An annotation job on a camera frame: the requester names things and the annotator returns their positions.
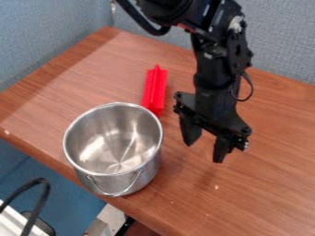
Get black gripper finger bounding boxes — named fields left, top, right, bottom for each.
left=180, top=115, right=201, bottom=146
left=212, top=136, right=233, bottom=163

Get red block object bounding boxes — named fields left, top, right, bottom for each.
left=141, top=65, right=166, bottom=117

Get black cable loop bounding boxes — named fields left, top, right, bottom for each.
left=0, top=177, right=52, bottom=236

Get white device with black edge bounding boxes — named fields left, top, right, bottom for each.
left=0, top=206, right=56, bottom=236

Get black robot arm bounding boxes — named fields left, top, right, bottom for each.
left=117, top=0, right=253, bottom=163

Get white table bracket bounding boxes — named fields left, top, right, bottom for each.
left=84, top=204, right=133, bottom=236

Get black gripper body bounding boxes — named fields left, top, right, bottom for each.
left=173, top=88, right=252, bottom=151

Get stainless steel metal pot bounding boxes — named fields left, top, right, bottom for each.
left=62, top=102, right=164, bottom=197

